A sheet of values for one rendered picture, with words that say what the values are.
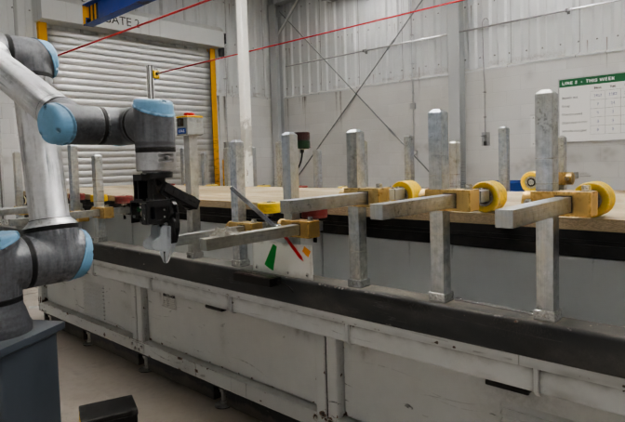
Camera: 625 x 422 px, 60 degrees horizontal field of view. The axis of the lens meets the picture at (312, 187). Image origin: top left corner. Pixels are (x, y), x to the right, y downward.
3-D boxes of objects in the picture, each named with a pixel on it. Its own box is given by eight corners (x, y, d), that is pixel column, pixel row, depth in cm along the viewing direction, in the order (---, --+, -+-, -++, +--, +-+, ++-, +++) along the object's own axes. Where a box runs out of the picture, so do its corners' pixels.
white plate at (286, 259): (312, 280, 155) (311, 246, 154) (252, 270, 172) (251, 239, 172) (312, 280, 155) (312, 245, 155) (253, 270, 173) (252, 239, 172)
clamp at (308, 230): (308, 239, 155) (308, 221, 155) (276, 235, 164) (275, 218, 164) (321, 236, 159) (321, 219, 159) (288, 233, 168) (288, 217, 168)
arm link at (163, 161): (161, 152, 130) (185, 151, 124) (162, 173, 130) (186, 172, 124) (127, 153, 123) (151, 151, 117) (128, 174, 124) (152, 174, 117)
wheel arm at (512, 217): (514, 230, 85) (514, 206, 85) (493, 228, 87) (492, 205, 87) (603, 204, 121) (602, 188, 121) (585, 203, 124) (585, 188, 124)
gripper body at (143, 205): (130, 226, 123) (127, 173, 123) (163, 221, 130) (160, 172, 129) (149, 228, 118) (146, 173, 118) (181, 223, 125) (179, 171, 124)
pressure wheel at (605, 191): (596, 175, 119) (564, 193, 124) (617, 206, 117) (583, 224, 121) (603, 174, 123) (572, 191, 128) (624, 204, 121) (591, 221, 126)
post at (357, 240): (360, 307, 144) (355, 128, 142) (350, 305, 147) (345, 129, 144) (368, 304, 147) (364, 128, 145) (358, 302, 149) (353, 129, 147)
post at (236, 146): (240, 283, 178) (235, 139, 176) (233, 283, 181) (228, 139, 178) (248, 282, 181) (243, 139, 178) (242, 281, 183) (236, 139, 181)
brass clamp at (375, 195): (377, 208, 137) (377, 188, 137) (337, 205, 146) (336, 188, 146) (391, 205, 142) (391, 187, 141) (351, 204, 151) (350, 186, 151)
